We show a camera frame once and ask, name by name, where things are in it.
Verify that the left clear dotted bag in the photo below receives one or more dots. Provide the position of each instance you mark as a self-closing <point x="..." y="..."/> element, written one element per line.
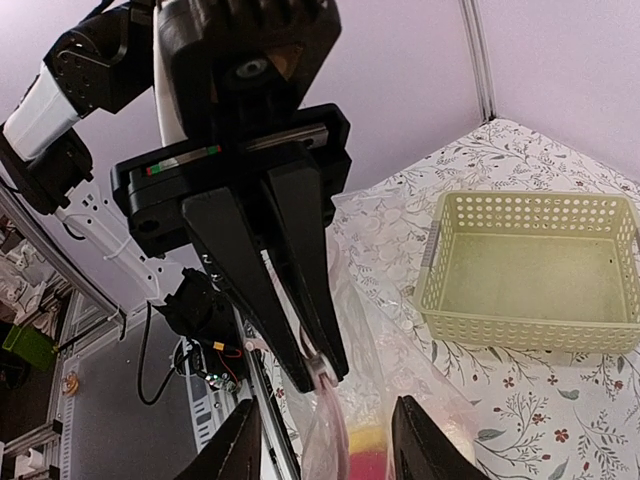
<point x="383" y="235"/>

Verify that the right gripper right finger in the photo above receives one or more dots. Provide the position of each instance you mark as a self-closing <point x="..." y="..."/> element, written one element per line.
<point x="421" y="451"/>

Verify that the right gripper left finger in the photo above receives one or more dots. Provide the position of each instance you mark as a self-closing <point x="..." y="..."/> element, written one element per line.
<point x="234" y="452"/>

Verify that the floral table mat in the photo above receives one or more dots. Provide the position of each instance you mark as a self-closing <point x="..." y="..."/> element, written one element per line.
<point x="540" y="414"/>

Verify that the red toy apple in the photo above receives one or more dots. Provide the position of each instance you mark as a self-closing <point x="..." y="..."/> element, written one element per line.
<point x="368" y="464"/>

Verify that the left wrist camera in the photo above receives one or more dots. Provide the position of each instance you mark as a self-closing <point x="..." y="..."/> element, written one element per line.
<point x="232" y="68"/>

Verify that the green perforated plastic basket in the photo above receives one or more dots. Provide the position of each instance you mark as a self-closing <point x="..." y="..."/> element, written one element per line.
<point x="532" y="270"/>

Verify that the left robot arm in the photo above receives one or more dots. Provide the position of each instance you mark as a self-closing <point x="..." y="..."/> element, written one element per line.
<point x="104" y="63"/>

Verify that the left aluminium frame post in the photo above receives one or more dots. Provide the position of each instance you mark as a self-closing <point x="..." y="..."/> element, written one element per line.
<point x="478" y="51"/>

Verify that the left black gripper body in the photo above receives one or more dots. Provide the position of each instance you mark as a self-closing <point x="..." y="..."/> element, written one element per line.
<point x="149" y="188"/>

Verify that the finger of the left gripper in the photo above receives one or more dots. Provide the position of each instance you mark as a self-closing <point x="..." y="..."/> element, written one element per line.
<point x="219" y="229"/>
<point x="299" y="256"/>

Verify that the clear zip top bag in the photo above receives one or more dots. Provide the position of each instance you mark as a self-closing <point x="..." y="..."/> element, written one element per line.
<point x="383" y="365"/>

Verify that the yellow toy mango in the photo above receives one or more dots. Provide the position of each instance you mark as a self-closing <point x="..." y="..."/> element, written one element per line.
<point x="367" y="439"/>

